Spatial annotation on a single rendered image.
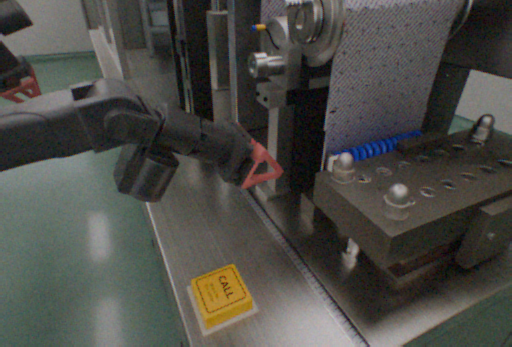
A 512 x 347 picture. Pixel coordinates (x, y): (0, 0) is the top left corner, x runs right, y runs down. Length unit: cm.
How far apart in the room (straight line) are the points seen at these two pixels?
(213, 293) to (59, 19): 569
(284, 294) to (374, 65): 38
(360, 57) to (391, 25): 7
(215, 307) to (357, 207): 24
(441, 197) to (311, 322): 26
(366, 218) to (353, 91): 21
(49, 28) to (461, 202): 585
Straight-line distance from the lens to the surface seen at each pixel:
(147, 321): 164
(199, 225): 63
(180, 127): 41
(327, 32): 52
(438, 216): 51
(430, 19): 65
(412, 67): 65
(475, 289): 63
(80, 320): 174
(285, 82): 58
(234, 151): 45
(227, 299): 50
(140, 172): 44
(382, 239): 47
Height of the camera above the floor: 133
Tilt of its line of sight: 31 degrees down
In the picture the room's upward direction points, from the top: straight up
